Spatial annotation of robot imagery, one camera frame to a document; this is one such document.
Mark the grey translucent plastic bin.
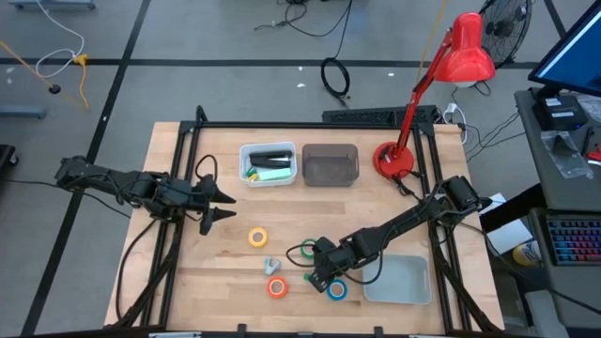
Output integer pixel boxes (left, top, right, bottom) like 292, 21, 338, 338
300, 143, 361, 188

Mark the loose black floor cable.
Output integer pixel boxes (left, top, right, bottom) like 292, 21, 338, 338
253, 0, 353, 60

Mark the mint green stapler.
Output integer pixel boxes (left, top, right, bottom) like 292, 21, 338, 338
256, 167, 293, 183

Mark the grey desk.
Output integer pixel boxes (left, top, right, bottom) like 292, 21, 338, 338
514, 86, 601, 212

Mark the white paper sheet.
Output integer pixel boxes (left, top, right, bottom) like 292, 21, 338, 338
478, 192, 534, 255

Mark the white floor cable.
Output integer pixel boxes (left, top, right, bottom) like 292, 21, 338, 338
35, 0, 86, 80

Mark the black mini computer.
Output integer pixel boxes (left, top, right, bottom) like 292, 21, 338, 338
531, 94, 589, 132

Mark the red desk lamp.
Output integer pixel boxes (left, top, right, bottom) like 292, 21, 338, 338
372, 11, 497, 180

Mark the white power adapter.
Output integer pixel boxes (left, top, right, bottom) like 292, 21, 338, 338
442, 101, 469, 146

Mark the black computer monitor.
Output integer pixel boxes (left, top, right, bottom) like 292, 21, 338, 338
527, 0, 601, 99

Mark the yellow floor cable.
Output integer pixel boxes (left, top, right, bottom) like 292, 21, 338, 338
71, 53, 90, 112

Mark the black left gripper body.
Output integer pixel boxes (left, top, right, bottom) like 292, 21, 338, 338
159, 176, 217, 236

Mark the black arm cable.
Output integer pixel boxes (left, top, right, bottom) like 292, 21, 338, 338
193, 153, 220, 189
285, 241, 325, 269

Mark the yellow cord with black plug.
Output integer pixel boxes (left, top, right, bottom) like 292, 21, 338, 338
0, 40, 62, 96

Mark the grey cart base bar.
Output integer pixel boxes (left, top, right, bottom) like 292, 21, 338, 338
0, 104, 47, 120
7, 0, 98, 11

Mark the light grey plastic tray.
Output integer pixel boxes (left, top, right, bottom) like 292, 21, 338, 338
362, 253, 433, 306

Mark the black aluminium table frame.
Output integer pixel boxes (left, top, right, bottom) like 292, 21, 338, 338
112, 105, 504, 335

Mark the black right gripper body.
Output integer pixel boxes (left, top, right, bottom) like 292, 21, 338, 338
307, 236, 358, 295

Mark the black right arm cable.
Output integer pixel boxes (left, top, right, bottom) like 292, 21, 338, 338
285, 241, 325, 269

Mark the black caster wheel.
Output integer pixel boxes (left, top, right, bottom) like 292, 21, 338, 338
0, 144, 20, 168

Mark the light blue staple remover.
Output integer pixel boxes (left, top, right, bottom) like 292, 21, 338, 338
263, 255, 283, 277

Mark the white plastic bin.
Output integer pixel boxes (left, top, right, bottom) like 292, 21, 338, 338
239, 141, 299, 189

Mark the clear plastic bag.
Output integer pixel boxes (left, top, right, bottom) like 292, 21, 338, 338
539, 130, 594, 180

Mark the blue tape roll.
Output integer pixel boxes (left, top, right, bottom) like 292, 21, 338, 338
327, 279, 348, 302

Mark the yellow wipes canister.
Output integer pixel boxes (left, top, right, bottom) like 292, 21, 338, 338
512, 239, 542, 268

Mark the black floor fan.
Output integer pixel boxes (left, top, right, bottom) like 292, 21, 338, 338
477, 0, 534, 70

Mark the black keyboard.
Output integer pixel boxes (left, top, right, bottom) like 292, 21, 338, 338
321, 104, 439, 126

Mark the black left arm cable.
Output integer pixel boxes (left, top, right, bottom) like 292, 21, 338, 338
193, 153, 220, 189

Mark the backlit rainbow keyboard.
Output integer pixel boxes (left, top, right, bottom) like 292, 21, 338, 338
546, 218, 601, 267

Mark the orange tape roll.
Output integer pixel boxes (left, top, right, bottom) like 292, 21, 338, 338
266, 276, 289, 300

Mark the yellow tape roll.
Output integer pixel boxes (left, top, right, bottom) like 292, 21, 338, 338
247, 226, 270, 249

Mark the coiled black floor cable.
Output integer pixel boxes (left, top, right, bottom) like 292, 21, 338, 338
319, 56, 351, 100

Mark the hanging yellow cord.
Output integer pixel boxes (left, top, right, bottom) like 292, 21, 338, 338
415, 0, 450, 88

